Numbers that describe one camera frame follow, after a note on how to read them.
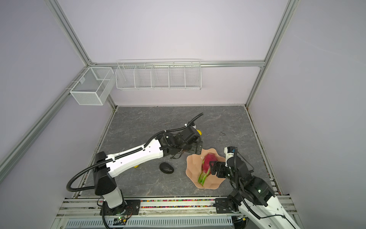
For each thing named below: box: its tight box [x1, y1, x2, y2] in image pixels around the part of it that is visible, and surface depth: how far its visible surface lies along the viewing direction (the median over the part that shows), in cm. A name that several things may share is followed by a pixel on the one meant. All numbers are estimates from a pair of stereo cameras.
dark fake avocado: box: [159, 162, 174, 175], surface depth 85 cm
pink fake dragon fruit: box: [197, 152, 218, 187], surface depth 84 cm
